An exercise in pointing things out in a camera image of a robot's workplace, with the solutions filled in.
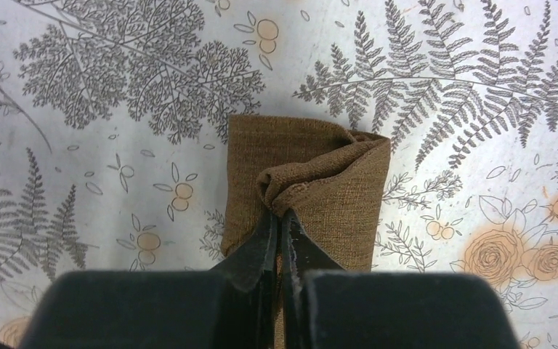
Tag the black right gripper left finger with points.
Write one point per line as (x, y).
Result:
(227, 306)

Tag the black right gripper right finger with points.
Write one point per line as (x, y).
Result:
(326, 306)

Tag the brown cloth napkin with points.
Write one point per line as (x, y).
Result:
(333, 179)

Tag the floral patterned table mat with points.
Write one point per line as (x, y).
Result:
(147, 136)

